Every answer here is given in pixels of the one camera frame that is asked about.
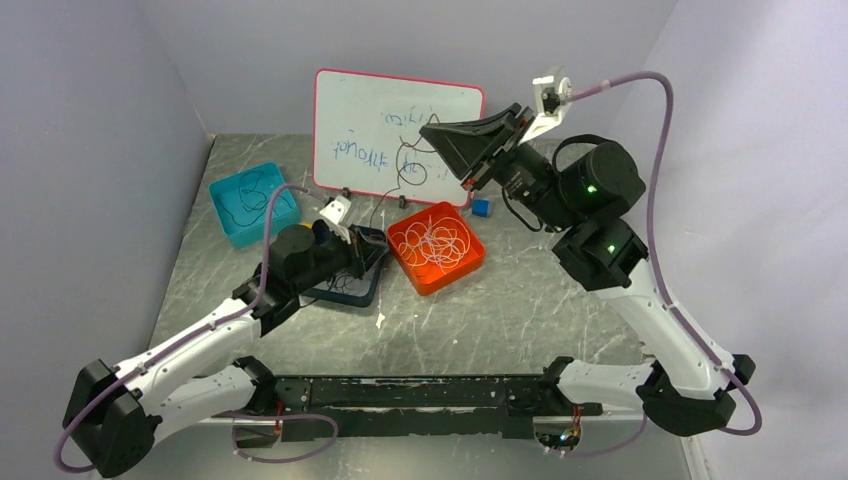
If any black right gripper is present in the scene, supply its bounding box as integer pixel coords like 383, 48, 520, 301
421, 103, 580, 233

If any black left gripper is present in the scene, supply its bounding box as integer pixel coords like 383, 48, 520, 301
292, 222, 389, 294

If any navy blue tray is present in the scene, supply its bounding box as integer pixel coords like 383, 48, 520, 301
300, 249, 388, 308

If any white thin cable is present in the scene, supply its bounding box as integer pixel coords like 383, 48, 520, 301
397, 215, 473, 272
396, 215, 473, 272

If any orange plastic bin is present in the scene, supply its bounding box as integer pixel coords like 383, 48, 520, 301
387, 202, 486, 296

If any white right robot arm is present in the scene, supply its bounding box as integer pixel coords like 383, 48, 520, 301
419, 105, 755, 437

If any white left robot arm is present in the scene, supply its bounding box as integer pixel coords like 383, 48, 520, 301
54, 219, 389, 478

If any blue cube block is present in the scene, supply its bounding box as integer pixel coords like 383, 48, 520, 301
471, 199, 493, 218

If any teal plastic bin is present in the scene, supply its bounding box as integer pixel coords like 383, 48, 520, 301
208, 162, 284, 249

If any red framed whiteboard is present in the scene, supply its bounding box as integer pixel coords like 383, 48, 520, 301
313, 68, 485, 208

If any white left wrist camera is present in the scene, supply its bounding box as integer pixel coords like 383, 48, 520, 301
319, 196, 352, 244

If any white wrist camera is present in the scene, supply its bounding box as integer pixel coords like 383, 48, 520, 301
520, 66, 572, 144
319, 196, 352, 244

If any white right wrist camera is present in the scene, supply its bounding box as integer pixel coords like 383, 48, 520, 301
520, 66, 572, 144

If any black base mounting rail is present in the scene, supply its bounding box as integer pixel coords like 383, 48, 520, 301
236, 374, 603, 442

